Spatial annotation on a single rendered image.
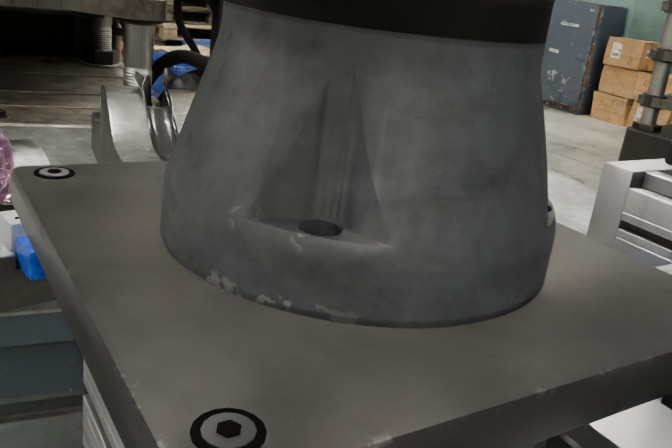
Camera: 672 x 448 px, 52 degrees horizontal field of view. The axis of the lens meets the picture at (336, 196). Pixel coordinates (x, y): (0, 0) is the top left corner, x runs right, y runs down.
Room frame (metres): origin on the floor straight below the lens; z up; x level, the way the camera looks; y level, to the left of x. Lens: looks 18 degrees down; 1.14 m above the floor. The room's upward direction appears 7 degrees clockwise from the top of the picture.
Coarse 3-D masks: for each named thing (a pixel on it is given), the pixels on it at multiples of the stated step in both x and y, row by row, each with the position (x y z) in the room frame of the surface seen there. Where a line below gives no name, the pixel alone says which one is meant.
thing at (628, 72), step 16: (608, 48) 7.21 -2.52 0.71; (624, 48) 7.07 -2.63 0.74; (640, 48) 6.93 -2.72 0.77; (608, 64) 7.17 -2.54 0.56; (624, 64) 7.02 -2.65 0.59; (640, 64) 6.92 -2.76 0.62; (608, 80) 7.16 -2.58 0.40; (624, 80) 7.02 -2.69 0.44; (640, 80) 6.88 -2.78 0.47; (608, 96) 7.10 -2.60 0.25; (624, 96) 6.97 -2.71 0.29; (592, 112) 7.21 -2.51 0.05; (608, 112) 7.07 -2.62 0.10; (624, 112) 6.92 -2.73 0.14; (640, 112) 6.82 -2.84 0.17
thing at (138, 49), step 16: (96, 32) 2.01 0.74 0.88; (128, 32) 1.40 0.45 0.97; (144, 32) 1.40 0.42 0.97; (96, 48) 2.01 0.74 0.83; (128, 48) 1.40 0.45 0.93; (144, 48) 1.40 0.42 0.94; (96, 64) 1.99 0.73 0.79; (112, 64) 2.01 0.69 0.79; (128, 64) 1.40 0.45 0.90; (144, 64) 1.41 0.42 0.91; (128, 80) 1.40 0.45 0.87
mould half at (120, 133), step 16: (112, 96) 0.96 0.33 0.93; (128, 96) 0.97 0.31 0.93; (176, 96) 1.01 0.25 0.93; (192, 96) 1.02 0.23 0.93; (112, 112) 0.93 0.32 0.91; (128, 112) 0.94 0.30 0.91; (144, 112) 0.95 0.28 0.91; (176, 112) 0.97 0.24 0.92; (96, 128) 1.06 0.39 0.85; (112, 128) 0.90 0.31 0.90; (128, 128) 0.91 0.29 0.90; (144, 128) 0.92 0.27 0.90; (96, 144) 1.06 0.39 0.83; (112, 144) 0.89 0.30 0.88; (128, 144) 0.88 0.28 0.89; (144, 144) 0.89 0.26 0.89; (96, 160) 1.06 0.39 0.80; (112, 160) 0.88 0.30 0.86; (128, 160) 0.81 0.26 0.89; (144, 160) 0.82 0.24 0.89; (160, 160) 0.83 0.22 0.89
